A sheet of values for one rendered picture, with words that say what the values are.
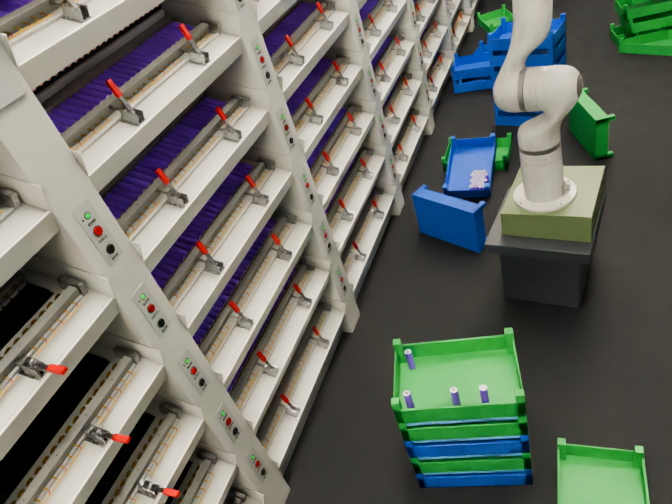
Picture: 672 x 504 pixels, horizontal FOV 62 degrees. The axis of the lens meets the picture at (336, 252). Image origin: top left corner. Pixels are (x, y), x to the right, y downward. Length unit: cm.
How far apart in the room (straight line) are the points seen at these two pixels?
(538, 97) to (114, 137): 108
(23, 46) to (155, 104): 28
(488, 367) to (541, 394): 38
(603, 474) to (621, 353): 41
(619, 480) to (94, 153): 144
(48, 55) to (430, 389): 108
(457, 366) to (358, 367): 56
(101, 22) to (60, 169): 29
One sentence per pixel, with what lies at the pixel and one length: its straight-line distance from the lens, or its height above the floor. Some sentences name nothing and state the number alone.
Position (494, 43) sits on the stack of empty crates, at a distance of 288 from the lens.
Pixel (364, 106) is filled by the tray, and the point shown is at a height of 55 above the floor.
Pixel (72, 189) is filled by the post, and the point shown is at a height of 112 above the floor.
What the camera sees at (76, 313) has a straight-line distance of 110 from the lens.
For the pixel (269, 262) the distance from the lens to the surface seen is 163.
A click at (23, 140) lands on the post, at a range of 99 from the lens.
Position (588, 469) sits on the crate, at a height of 0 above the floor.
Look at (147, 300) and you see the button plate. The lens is 116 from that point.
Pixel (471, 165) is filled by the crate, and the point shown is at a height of 6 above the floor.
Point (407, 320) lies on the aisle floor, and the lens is 205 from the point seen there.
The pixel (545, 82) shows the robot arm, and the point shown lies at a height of 78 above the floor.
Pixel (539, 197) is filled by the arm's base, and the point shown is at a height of 41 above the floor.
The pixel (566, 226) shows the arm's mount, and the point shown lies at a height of 34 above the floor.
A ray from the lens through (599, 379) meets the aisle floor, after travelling 186.
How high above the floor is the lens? 149
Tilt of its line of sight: 38 degrees down
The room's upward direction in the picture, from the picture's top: 20 degrees counter-clockwise
